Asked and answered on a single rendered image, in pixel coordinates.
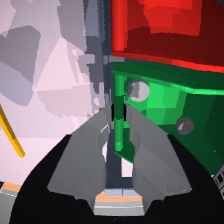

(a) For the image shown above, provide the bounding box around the dark grey metal rack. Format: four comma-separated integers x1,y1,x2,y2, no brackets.
100,0,224,199

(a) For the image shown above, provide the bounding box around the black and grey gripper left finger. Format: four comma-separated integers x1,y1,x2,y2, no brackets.
9,103,114,224

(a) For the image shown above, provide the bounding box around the green bin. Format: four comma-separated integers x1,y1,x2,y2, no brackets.
113,62,224,176

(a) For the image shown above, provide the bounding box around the yellow bar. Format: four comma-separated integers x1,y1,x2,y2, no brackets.
0,105,25,157

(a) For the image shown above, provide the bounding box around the red open bin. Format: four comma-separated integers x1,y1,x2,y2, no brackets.
110,0,224,73

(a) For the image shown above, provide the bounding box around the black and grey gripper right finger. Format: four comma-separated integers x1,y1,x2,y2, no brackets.
123,102,224,224

